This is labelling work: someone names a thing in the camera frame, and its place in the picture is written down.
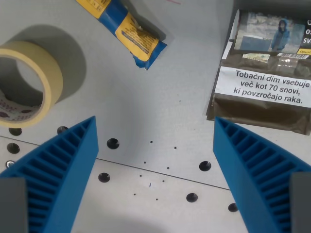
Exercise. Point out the brown tobacco pouch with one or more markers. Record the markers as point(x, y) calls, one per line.
point(264, 80)

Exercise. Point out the blue and yellow snack bag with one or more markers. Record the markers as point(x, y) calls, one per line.
point(131, 31)

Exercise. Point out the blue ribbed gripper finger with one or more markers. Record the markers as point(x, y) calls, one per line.
point(60, 170)
point(255, 170)

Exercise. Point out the beige masking tape roll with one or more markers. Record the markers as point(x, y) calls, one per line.
point(30, 82)

